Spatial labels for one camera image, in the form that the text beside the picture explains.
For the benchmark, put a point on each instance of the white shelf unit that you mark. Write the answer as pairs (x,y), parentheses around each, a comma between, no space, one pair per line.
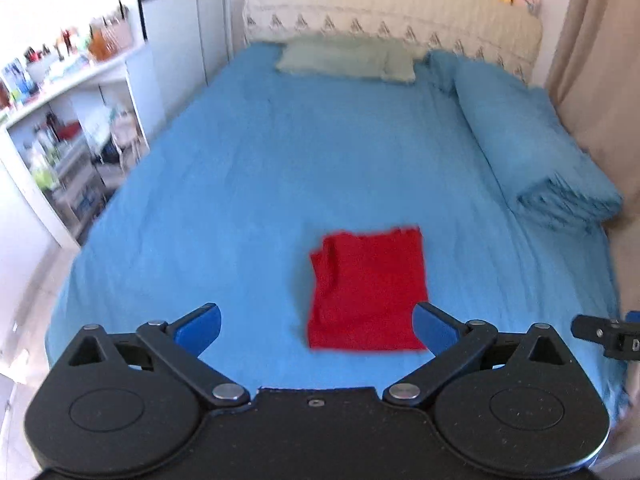
(71,145)

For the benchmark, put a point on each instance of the cream quilted headboard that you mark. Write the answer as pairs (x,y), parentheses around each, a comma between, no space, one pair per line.
(488,30)

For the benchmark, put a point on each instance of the red small garment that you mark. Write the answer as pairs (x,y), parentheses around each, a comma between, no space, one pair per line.
(365,289)

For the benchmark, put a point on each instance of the white grey wardrobe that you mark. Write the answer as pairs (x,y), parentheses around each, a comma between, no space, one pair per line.
(186,42)

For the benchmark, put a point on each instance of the orange toy on shelf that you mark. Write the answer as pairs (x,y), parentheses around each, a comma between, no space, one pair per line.
(100,47)

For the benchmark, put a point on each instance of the green pillow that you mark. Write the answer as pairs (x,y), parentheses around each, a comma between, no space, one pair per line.
(348,57)

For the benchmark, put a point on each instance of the pink basket on shelf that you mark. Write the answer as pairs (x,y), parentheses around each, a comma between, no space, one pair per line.
(117,32)

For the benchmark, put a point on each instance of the folded blue duvet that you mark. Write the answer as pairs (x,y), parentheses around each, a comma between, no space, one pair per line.
(542,172)

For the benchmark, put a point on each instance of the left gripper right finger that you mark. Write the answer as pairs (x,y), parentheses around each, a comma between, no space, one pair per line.
(511,404)

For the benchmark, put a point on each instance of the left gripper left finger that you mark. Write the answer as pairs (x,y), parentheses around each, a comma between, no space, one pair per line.
(124,403)

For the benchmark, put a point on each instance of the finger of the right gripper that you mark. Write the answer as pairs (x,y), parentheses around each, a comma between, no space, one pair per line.
(604,331)

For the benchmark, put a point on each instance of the beige curtain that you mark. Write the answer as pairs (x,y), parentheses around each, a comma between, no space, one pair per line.
(594,83)

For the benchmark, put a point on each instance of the blue bed sheet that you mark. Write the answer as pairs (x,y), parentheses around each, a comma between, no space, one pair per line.
(239,190)

